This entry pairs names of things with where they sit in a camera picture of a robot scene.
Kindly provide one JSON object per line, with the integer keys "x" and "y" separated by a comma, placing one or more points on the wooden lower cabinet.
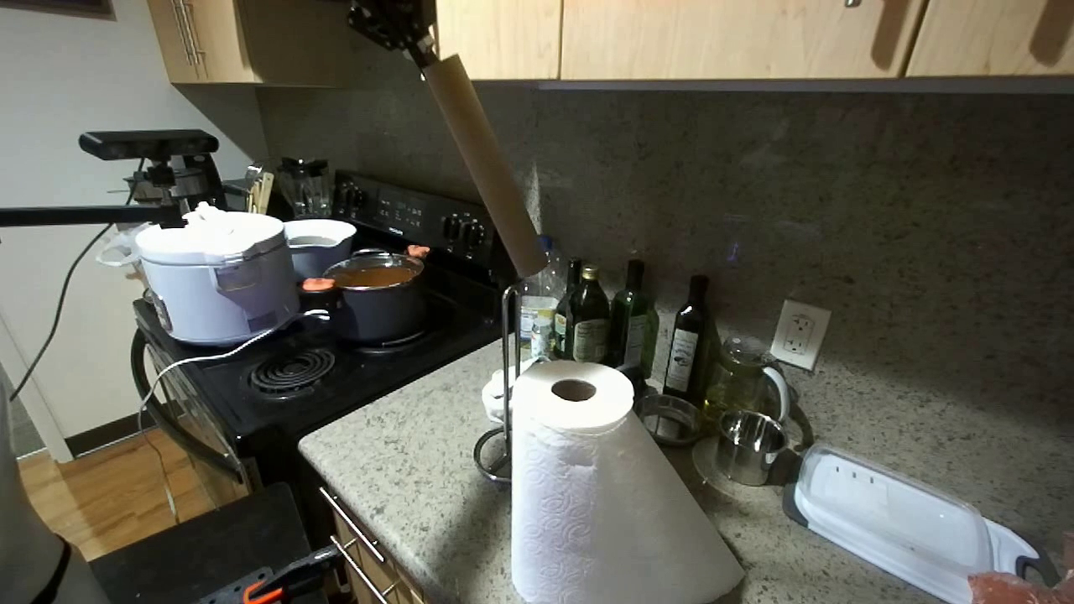
{"x": 369, "y": 558}

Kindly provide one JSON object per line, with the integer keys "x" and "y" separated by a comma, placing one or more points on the dark wine bottle white label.
{"x": 689, "y": 348}

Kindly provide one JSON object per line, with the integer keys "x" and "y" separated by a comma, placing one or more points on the white wall outlet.
{"x": 801, "y": 335}

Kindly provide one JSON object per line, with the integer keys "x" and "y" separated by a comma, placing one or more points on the black robot cart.
{"x": 202, "y": 547}

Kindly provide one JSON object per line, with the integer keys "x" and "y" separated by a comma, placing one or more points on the wooden upper cabinets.
{"x": 727, "y": 38}

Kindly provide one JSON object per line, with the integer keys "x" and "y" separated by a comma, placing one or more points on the small spice jar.
{"x": 541, "y": 335}

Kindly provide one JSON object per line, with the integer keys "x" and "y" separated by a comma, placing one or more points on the white rice cooker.
{"x": 213, "y": 278}

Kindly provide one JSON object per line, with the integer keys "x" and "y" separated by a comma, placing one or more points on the steel cup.
{"x": 751, "y": 446}

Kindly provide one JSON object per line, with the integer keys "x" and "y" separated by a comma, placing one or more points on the dark glass jar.
{"x": 302, "y": 184}

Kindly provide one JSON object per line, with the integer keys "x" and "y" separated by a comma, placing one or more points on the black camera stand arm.
{"x": 87, "y": 213}

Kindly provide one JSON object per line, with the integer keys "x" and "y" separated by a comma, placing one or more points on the small steel bowl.
{"x": 671, "y": 423}

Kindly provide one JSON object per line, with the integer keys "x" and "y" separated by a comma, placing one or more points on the brown cardboard tube core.
{"x": 488, "y": 168}

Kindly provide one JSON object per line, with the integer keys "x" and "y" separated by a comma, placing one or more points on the plastic oil bottle blue cap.
{"x": 541, "y": 303}

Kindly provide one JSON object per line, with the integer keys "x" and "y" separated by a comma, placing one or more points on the olive oil bottle gold cap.
{"x": 590, "y": 322}

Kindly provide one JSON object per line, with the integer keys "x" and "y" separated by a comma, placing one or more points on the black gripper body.
{"x": 379, "y": 17}

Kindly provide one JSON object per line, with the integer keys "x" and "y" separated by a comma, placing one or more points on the orange black clamp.
{"x": 285, "y": 581}

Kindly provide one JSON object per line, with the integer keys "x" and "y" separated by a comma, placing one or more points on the white paper towel roll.
{"x": 604, "y": 504}

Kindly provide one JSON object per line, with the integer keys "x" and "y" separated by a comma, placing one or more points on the green glass bottle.
{"x": 636, "y": 322}

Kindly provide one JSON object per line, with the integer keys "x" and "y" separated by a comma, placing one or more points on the white plastic tray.
{"x": 893, "y": 520}

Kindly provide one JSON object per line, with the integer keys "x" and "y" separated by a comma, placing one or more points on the black bar camera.
{"x": 146, "y": 142}

